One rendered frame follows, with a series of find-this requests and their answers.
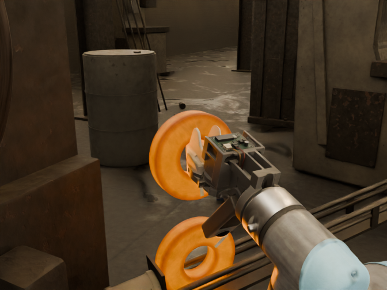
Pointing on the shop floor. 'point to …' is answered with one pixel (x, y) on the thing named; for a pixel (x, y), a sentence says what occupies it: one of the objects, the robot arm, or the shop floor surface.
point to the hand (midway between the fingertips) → (193, 144)
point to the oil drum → (121, 105)
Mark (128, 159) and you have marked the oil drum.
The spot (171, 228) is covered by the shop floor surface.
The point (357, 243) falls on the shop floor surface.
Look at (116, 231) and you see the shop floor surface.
